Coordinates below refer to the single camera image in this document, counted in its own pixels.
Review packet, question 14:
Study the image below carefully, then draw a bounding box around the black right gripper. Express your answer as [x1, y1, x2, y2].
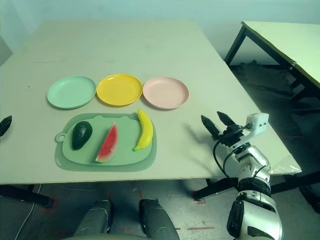
[200, 111, 247, 150]

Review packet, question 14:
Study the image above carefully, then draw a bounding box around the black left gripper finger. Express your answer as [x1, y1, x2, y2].
[0, 115, 13, 138]

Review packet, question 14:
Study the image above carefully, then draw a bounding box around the yellow toy banana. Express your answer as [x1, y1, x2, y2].
[132, 108, 154, 152]

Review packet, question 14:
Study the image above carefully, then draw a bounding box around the dark green toy avocado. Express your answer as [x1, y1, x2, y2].
[71, 120, 93, 151]

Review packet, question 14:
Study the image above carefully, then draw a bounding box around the red toy watermelon slice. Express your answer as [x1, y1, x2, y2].
[95, 121, 118, 163]

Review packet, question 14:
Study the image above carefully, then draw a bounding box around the pink round plate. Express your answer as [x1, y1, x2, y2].
[142, 76, 190, 110]

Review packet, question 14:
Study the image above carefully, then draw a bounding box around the black table leg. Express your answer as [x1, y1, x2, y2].
[0, 184, 55, 210]
[193, 172, 320, 203]

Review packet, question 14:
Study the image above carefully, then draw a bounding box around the mint green round plate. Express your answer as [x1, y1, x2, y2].
[46, 75, 97, 110]

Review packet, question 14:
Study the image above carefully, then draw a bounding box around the pale green tray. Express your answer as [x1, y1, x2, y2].
[54, 112, 158, 173]

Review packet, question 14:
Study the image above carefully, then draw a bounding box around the yellow round plate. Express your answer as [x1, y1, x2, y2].
[96, 72, 144, 107]

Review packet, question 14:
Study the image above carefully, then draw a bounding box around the grey robot right leg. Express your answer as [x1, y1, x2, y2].
[138, 198, 180, 240]

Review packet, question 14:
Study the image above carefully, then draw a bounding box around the grey robot leg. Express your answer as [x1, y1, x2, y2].
[138, 198, 180, 240]
[74, 199, 112, 240]

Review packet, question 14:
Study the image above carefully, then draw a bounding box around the grey robot left leg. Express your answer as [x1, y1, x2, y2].
[74, 199, 112, 240]

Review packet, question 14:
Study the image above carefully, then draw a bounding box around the grey robot torso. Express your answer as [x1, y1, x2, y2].
[61, 231, 151, 240]

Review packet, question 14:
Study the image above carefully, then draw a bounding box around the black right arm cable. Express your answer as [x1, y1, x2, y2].
[212, 124, 248, 179]

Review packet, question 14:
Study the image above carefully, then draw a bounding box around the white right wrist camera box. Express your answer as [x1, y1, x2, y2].
[245, 112, 270, 138]

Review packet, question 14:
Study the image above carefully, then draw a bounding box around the thin white floor cable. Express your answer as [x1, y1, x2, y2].
[19, 184, 43, 238]

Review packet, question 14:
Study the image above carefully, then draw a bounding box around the beige side table black frame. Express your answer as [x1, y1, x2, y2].
[224, 20, 320, 118]

